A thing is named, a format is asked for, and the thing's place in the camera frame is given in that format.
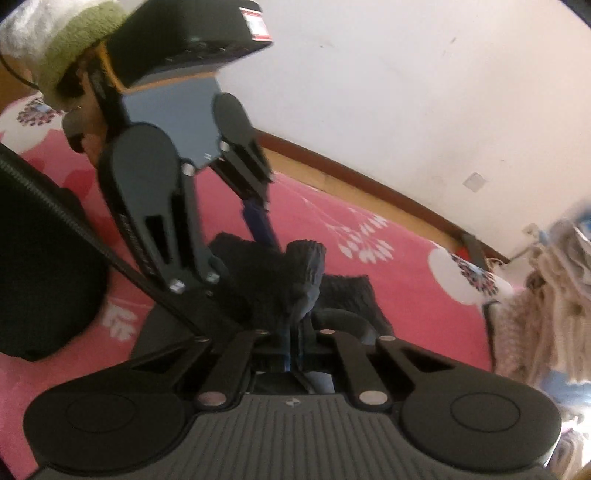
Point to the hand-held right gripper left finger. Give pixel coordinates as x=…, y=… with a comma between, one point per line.
x=240, y=360

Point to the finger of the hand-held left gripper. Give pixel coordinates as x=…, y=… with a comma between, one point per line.
x=184, y=240
x=258, y=221

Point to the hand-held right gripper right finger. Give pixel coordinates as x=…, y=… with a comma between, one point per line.
x=346, y=364

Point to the black garment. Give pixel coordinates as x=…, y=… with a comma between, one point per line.
x=268, y=281

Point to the stack of beige folded clothes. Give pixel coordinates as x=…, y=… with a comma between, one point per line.
x=554, y=286

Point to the person's left hand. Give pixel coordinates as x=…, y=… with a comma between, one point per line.
x=90, y=120

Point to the pink floral blanket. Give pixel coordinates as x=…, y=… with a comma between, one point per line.
x=323, y=203

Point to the white wall socket cover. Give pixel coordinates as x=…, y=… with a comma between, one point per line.
x=475, y=182

